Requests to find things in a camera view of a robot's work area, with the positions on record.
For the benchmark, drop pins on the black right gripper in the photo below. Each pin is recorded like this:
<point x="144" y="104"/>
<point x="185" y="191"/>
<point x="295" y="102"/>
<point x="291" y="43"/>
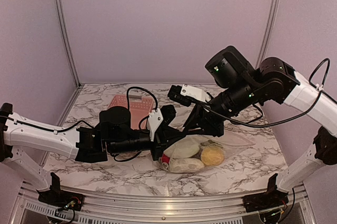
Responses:
<point x="202" y="119"/>

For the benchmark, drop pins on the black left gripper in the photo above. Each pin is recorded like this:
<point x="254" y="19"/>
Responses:
<point x="165" y="137"/>

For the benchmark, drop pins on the white toy vegetable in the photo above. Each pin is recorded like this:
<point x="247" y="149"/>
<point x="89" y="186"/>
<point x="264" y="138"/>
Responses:
<point x="182" y="149"/>
<point x="188" y="165"/>

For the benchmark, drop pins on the red toy apple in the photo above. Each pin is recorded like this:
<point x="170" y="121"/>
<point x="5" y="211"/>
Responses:
<point x="165" y="159"/>

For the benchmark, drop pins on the yellow toy lemon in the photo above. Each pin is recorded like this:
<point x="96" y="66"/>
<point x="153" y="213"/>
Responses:
<point x="212" y="156"/>

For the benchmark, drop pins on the pink perforated plastic basket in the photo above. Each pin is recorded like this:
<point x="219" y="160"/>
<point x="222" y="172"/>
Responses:
<point x="140" y="107"/>

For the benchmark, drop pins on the clear pink zip top bag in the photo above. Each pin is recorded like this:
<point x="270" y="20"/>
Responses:
<point x="232" y="143"/>

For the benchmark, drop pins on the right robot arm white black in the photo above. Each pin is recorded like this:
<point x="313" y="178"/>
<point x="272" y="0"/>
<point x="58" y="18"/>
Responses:
<point x="277" y="81"/>

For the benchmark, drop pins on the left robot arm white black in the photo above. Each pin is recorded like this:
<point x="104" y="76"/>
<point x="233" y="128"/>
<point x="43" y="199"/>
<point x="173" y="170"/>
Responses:
<point x="112" y="135"/>

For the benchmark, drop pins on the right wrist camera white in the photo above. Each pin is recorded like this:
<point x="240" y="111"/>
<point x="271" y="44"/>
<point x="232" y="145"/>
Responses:
<point x="185" y="94"/>

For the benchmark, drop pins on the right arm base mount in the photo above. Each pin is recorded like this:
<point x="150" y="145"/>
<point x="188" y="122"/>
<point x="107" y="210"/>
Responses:
<point x="270" y="198"/>

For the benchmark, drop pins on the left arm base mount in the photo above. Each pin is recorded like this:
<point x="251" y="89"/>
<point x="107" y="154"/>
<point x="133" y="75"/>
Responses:
<point x="55" y="196"/>

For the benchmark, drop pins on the aluminium front rail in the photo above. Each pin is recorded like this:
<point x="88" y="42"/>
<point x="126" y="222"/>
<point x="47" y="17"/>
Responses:
<point x="100" y="207"/>

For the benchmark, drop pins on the right aluminium frame post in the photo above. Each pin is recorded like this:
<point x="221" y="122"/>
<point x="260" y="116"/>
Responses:
<point x="271" y="19"/>

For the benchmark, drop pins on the aluminium frame post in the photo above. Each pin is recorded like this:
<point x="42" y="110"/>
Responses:
<point x="271" y="19"/>
<point x="66" y="42"/>

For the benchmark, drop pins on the left aluminium frame post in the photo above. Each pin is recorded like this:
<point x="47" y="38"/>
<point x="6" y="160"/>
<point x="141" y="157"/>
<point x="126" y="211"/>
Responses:
<point x="66" y="42"/>

